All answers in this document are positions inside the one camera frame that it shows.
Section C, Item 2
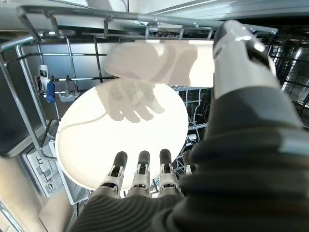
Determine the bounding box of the right robot hand dark glove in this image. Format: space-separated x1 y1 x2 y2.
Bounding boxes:
67 20 309 232

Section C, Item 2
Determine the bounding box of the round cream ceramic plate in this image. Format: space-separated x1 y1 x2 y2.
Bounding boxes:
104 39 216 88
55 79 188 191

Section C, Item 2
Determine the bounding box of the dark dishwasher door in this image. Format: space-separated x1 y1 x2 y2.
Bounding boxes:
0 140 90 232

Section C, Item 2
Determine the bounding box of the grey detergent dispenser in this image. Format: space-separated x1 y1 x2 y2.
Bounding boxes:
26 142 89 206

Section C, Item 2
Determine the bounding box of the blue plastic rack clip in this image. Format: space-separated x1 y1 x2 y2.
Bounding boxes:
45 82 56 104

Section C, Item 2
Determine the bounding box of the white plastic rack clip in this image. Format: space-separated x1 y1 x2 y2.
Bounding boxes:
35 64 50 94

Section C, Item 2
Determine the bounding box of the wire dishwasher plate rack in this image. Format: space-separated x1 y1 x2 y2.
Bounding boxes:
0 4 309 201

